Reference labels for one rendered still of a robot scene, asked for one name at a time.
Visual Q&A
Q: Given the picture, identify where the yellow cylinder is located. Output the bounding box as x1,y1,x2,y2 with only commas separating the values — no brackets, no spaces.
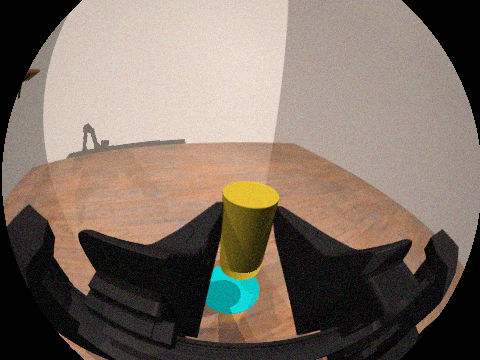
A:
219,181,280,280

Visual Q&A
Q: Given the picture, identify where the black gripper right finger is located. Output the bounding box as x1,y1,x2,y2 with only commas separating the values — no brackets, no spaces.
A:
272,207,412,336

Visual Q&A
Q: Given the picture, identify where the cyan circle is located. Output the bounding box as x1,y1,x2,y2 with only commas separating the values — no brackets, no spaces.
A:
205,265,260,313

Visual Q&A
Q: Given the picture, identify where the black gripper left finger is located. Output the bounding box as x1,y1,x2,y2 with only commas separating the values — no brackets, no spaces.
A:
79,201,224,339

